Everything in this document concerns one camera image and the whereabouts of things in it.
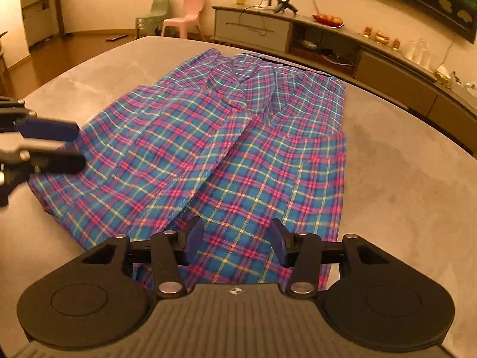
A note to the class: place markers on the white door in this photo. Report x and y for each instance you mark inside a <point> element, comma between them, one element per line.
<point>35,15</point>

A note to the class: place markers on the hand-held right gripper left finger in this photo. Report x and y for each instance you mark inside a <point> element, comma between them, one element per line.
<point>195,240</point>

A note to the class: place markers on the gold burger ornament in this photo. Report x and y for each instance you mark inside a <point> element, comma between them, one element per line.
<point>382,38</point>

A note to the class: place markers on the white organizer tray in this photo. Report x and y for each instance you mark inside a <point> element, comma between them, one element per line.
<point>464,87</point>

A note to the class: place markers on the green plastic chair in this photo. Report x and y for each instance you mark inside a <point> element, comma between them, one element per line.
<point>156,15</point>

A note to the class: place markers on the remote control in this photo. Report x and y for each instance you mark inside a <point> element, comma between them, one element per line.
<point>116,37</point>

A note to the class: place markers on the grey television cabinet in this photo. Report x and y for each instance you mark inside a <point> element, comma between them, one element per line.
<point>253,26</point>

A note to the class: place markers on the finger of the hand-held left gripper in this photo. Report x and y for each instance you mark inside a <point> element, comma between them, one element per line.
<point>48,129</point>
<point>59,160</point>

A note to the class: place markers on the red fruit plate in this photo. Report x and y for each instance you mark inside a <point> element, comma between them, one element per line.
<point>328,20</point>

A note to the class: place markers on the pink plastic chair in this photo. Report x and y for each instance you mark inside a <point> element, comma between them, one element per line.
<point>192,11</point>

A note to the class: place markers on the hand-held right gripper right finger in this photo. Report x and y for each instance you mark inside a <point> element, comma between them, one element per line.
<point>279,242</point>

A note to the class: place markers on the blue pink plaid shirt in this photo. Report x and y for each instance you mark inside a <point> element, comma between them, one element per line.
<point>223,138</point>

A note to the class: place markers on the set of clear glasses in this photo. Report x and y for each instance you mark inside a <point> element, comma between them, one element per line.
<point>419,56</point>

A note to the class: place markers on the amber glass jar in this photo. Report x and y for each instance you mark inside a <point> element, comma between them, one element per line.
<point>395,44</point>
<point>368,32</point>

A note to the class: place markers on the gold tissue box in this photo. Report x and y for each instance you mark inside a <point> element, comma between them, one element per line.
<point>442,76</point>

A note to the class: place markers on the white charger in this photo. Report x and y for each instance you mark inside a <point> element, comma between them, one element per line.
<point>266,2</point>

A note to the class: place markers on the black handheld device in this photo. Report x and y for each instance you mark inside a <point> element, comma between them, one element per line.
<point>283,2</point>

